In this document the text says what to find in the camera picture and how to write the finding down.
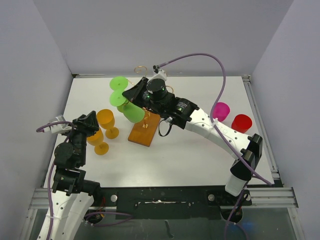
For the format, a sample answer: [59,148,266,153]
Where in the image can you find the green wine glass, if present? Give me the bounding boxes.
[109,89,145,124]
[109,76,129,91]

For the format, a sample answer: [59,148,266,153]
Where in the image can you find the orange wine glass front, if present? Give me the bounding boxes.
[86,128,109,156]

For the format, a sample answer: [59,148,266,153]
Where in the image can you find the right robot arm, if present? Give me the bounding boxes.
[122,77,263,205]

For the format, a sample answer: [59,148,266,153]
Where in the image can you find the orange wine glass rear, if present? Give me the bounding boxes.
[97,109,119,139]

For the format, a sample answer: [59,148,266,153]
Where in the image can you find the gold wire wine glass rack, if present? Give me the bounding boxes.
[124,65,175,148]

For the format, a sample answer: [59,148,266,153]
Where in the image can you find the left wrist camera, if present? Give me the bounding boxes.
[43,115,72,134]

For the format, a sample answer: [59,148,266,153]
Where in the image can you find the magenta wine glass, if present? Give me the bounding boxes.
[212,102,230,122]

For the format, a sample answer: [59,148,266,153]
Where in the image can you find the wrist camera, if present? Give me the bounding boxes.
[43,115,72,134]
[149,69,168,82]

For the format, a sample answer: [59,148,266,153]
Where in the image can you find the green wine glass front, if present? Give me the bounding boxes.
[109,89,145,124]

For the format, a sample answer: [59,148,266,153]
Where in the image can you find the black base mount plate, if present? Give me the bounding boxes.
[92,185,252,220]

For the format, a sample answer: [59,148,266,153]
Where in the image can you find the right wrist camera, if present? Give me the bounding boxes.
[149,69,168,82]

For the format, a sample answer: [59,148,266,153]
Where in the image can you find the orange wine glass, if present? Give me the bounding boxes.
[86,128,109,156]
[97,109,119,139]

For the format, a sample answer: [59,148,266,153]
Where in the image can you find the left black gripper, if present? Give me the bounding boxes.
[64,110,99,165]

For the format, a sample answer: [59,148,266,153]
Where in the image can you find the red wine glass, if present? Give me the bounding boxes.
[231,114,253,134]

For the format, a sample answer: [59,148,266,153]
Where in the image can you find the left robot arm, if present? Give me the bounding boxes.
[36,110,102,240]

